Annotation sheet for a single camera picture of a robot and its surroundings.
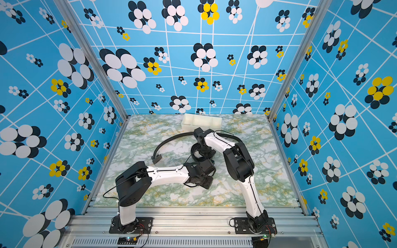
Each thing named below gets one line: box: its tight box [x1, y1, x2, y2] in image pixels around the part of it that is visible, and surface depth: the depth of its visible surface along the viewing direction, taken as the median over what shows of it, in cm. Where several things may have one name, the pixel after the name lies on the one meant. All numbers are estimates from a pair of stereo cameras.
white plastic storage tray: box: [180, 113, 223, 133], surface depth 118 cm
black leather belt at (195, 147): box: [190, 142, 207, 162], surface depth 99 cm
